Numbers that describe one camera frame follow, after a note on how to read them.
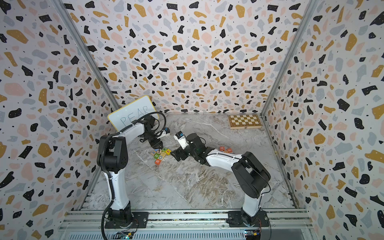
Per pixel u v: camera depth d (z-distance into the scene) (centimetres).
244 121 114
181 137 76
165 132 92
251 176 47
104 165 49
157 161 94
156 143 90
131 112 101
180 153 77
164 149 98
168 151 97
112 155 56
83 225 74
